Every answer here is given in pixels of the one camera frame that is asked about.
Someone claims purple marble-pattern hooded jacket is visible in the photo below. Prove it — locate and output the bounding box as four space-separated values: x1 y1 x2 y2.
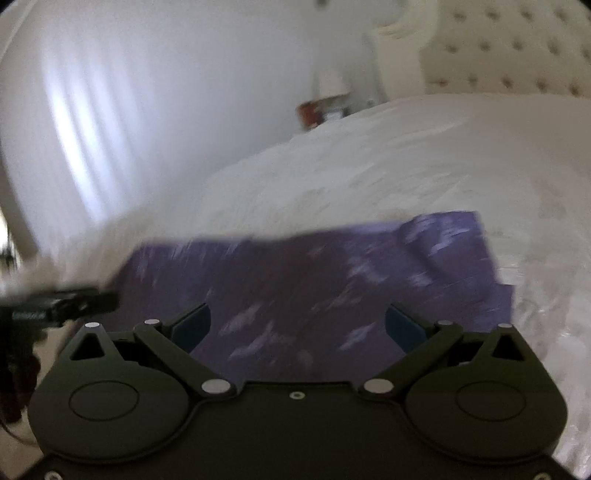
101 212 513 384

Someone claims cream embroidered bedspread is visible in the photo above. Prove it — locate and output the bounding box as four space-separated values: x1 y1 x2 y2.
1 95 590 477

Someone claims white bedside table lamp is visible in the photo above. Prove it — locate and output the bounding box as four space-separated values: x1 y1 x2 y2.
315 68 349 121

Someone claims cream tufted headboard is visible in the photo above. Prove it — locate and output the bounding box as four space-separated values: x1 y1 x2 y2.
370 1 590 101

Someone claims red picture frame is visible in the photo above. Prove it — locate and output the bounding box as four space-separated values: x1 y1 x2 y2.
297 100 327 131

